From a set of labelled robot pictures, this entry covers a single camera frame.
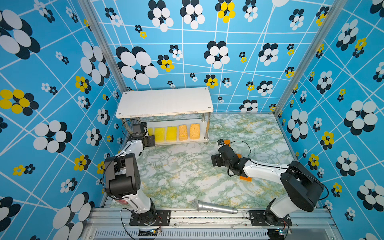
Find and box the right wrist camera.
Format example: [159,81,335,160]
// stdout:
[217,139,225,147]

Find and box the tan porous sponge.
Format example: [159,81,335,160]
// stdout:
[179,125,188,141]
[190,124,201,140]

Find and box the yellow sponge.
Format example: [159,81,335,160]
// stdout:
[166,127,178,142]
[148,128,154,136]
[154,128,166,144]

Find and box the orange sponge front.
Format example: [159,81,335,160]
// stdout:
[239,176,252,182]

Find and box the circuit board right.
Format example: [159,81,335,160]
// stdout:
[268,229,287,240]

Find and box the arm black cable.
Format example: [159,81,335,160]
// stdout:
[121,118,142,139]
[227,140,252,163]

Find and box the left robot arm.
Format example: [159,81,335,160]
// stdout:
[103,122,157,225]

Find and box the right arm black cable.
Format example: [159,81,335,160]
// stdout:
[227,140,252,163]

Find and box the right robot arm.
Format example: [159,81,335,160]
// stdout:
[211,144,326,226]

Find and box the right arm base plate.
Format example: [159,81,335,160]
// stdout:
[245,210,293,228]

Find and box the green circuit board left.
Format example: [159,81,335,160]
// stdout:
[138,229,162,237]

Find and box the aluminium front rail frame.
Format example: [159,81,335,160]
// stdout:
[81,208,342,240]

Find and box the red soda can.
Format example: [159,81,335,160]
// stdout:
[117,199,129,205]

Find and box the white two-tier shelf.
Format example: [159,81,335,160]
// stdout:
[116,87,214,145]

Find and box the yellow sponge back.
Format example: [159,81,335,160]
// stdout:
[148,128,154,136]

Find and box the silver microphone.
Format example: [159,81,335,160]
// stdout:
[192,200,238,215]

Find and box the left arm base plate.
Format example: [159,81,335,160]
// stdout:
[129,210,171,226]

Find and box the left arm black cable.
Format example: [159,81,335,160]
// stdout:
[121,118,142,139]

